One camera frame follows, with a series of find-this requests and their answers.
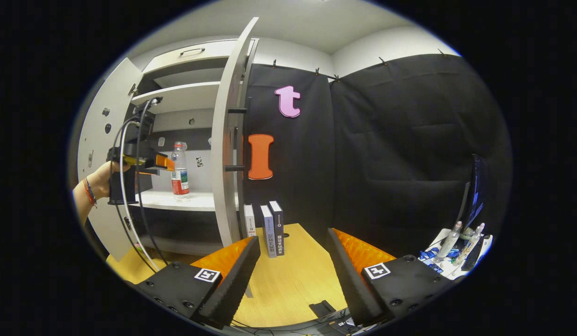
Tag lavender book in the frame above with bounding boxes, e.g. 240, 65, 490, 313
260, 204, 277, 258

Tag white open cabinet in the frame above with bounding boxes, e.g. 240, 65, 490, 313
125, 38, 260, 255

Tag black backdrop cloth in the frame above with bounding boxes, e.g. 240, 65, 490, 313
242, 54, 510, 262

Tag black cable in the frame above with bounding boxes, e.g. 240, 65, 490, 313
136, 97, 170, 266

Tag white cabinet door with handle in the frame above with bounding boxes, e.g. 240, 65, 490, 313
210, 17, 260, 298

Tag red wrist bracelet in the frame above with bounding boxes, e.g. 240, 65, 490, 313
83, 177, 98, 208

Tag dark navy book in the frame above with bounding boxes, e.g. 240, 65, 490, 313
268, 201, 285, 256

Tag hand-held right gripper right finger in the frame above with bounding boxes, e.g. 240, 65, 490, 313
327, 228, 452, 327

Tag white book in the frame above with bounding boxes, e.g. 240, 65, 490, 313
244, 204, 257, 238

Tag black keyboard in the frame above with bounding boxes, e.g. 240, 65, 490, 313
462, 236, 485, 271

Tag blue packets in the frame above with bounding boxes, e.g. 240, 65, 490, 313
419, 247, 459, 273

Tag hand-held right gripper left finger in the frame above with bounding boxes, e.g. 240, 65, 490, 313
138, 236, 261, 330

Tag clear bottle with red label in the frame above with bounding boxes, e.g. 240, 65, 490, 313
171, 142, 190, 199

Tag black flat holder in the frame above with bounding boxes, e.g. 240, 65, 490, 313
309, 301, 336, 318

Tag white cabinet door with hinges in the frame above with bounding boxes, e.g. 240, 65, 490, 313
77, 57, 144, 262

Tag clear bottle with white cap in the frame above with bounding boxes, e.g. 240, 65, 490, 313
435, 221, 462, 264

